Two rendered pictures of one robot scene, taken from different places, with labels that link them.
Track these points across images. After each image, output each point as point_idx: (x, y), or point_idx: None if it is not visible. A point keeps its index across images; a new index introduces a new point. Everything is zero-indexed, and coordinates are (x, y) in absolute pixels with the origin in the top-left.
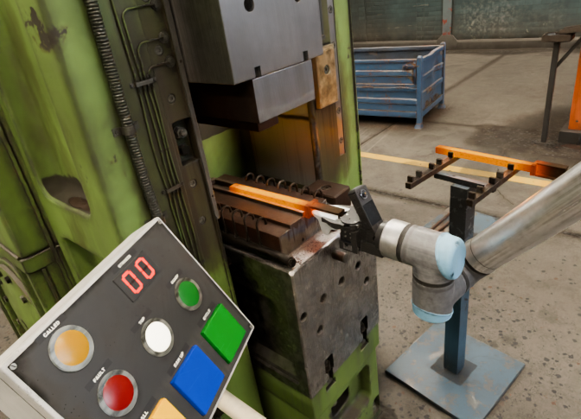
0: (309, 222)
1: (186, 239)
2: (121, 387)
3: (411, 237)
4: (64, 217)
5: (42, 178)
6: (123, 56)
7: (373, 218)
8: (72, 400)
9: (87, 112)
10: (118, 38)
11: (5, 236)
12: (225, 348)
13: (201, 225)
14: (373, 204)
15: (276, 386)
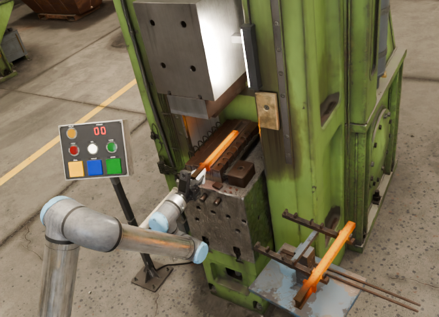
0: (206, 172)
1: (172, 135)
2: (74, 150)
3: (162, 204)
4: None
5: None
6: (147, 59)
7: (181, 188)
8: (65, 142)
9: (135, 72)
10: (145, 52)
11: None
12: (108, 169)
13: (179, 134)
14: (185, 183)
15: None
